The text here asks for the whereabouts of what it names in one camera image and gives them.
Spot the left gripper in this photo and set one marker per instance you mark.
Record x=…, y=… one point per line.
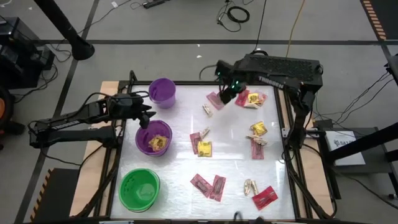
x=127, y=107

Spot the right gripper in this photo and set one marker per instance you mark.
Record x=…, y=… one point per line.
x=231, y=81

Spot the red candy pack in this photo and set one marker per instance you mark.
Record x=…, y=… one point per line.
x=242, y=99
x=265, y=198

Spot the yellow candy pack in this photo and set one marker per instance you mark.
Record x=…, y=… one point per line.
x=253, y=98
x=258, y=128
x=204, y=149
x=158, y=143

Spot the clear pink candy pack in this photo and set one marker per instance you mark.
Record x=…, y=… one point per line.
x=263, y=99

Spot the green halloween bucket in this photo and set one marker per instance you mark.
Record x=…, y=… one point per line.
x=140, y=189

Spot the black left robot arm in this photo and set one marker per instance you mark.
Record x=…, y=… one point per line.
x=77, y=137

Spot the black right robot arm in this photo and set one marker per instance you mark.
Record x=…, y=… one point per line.
x=273, y=81

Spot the purple halloween bucket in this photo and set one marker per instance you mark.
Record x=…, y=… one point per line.
x=161, y=91
x=144, y=137

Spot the black perforated control box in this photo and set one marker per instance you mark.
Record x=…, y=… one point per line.
x=280, y=65

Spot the wooden board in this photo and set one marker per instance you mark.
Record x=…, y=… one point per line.
x=315, y=177
x=88, y=186

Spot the black pole stand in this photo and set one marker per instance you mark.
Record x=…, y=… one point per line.
x=81, y=49

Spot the black power strip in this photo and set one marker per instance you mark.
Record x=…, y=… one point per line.
x=154, y=3

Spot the hazard striped floor mat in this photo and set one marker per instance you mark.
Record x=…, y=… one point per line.
x=59, y=196
x=387, y=15

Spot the white paper booklet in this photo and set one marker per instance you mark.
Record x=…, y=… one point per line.
x=348, y=152

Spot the orange black wheeled device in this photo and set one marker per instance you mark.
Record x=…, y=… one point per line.
x=7, y=124

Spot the black equipment cart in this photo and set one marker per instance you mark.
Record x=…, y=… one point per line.
x=21, y=56

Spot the black metal beam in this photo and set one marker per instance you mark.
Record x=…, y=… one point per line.
x=367, y=141

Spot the black side table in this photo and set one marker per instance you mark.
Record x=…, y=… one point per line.
x=373, y=168

